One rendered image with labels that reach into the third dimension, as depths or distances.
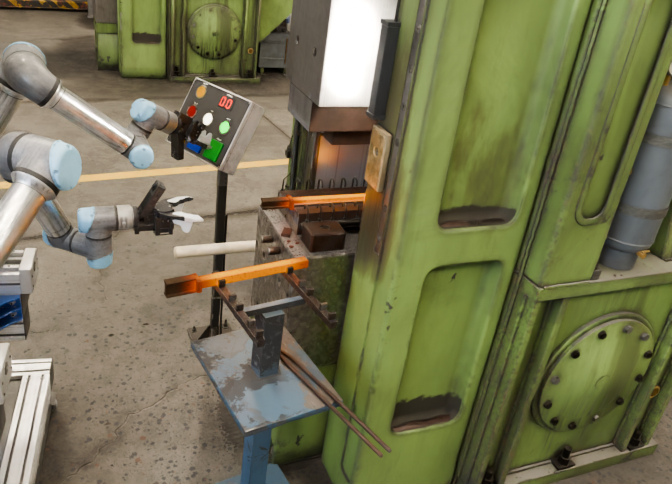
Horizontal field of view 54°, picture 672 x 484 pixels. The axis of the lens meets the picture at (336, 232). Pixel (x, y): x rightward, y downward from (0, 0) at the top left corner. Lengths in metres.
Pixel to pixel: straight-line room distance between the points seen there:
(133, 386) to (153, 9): 4.63
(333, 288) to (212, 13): 5.01
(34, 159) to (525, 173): 1.31
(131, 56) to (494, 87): 5.40
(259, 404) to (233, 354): 0.22
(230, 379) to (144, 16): 5.34
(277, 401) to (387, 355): 0.39
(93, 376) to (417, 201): 1.73
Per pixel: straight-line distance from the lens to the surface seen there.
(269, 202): 2.13
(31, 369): 2.70
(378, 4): 1.92
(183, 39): 6.83
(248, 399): 1.84
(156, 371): 2.98
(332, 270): 2.08
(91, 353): 3.10
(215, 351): 1.99
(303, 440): 2.55
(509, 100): 1.87
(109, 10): 7.05
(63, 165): 1.75
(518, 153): 1.95
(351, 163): 2.41
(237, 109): 2.49
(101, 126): 2.11
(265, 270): 1.87
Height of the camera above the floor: 1.93
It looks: 28 degrees down
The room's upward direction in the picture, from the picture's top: 8 degrees clockwise
